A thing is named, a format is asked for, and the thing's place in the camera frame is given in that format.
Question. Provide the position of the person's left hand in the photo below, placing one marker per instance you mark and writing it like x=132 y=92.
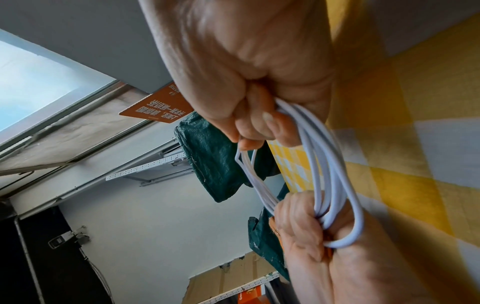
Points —
x=337 y=267

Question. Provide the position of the person's right hand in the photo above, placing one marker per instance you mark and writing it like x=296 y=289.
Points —
x=243 y=59

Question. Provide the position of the tall crumpled green sack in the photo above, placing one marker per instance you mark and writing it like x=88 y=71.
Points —
x=266 y=246

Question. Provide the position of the red box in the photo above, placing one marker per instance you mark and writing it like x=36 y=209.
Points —
x=251 y=297

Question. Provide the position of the orange poster board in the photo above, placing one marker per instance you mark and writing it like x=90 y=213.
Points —
x=157 y=107

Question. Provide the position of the upright open green sack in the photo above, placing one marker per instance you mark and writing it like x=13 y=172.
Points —
x=213 y=154

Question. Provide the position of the white metal shelf rack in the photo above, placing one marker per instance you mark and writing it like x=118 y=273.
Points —
x=232 y=282

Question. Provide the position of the yellow checkered tablecloth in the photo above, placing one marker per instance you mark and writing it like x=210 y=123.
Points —
x=412 y=148

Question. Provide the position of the grey metal frame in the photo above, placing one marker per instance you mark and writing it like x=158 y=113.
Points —
x=165 y=178

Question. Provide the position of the window with white frame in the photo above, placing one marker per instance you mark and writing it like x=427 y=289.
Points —
x=56 y=98

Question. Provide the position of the small grey wall device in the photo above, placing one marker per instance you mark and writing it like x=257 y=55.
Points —
x=63 y=239

